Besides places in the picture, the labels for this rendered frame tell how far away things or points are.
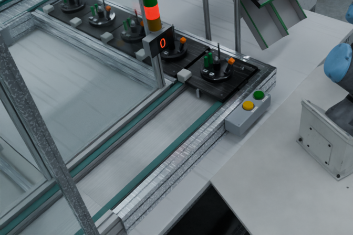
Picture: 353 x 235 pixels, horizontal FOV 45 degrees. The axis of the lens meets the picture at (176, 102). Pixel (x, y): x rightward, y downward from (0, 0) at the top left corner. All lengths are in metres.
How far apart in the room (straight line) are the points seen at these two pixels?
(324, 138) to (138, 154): 0.66
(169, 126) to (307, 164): 0.53
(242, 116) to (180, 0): 1.08
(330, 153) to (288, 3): 0.79
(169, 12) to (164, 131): 0.94
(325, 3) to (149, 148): 2.78
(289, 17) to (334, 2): 2.09
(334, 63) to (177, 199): 0.69
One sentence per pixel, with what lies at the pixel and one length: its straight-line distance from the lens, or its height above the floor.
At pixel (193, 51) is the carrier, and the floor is 0.97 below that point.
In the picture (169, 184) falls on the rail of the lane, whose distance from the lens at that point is 1.51.
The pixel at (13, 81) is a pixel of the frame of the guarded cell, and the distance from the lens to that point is 0.86.
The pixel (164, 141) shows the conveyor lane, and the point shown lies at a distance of 1.61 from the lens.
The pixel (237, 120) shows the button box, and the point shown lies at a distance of 1.59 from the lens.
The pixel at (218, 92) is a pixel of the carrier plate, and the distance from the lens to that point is 1.69.
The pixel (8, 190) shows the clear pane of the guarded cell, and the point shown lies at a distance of 1.00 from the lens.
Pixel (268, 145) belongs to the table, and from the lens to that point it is 1.65.
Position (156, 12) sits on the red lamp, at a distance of 1.51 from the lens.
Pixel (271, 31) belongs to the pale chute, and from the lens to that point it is 1.91.
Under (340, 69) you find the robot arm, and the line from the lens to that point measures 1.39.
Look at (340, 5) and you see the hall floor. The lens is 4.05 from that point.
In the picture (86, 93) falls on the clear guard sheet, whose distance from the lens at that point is 1.49.
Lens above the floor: 2.12
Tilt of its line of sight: 44 degrees down
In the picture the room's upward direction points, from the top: 10 degrees counter-clockwise
